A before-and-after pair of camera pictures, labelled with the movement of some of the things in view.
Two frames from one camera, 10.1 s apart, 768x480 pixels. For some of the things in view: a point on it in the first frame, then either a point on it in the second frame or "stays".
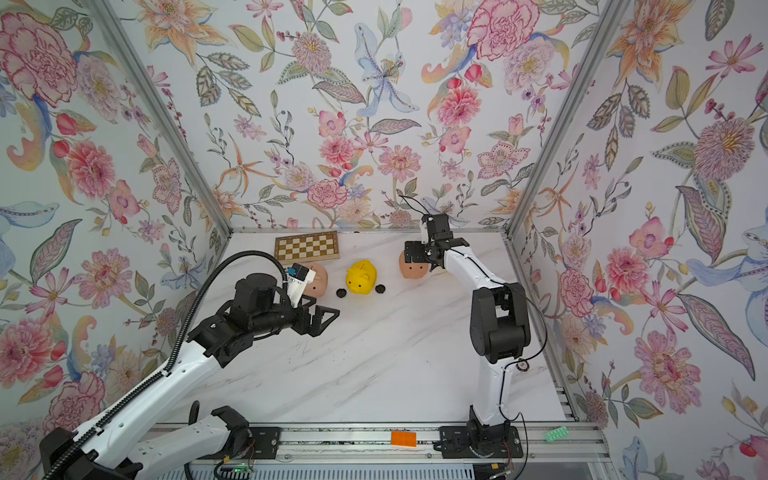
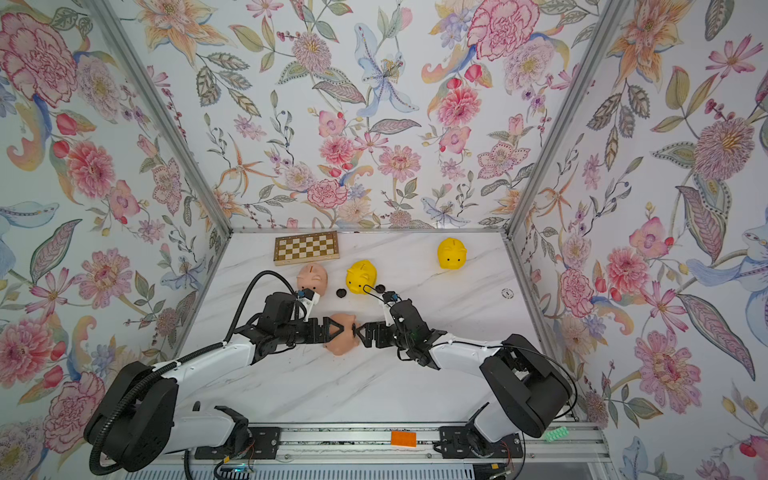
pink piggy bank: x=318 y=284 stays
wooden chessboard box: x=308 y=247 stays
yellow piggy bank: x=361 y=277 stays
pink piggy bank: x=412 y=270 → x=346 y=342
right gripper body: x=423 y=253 → x=403 y=342
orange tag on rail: x=403 y=438 stays
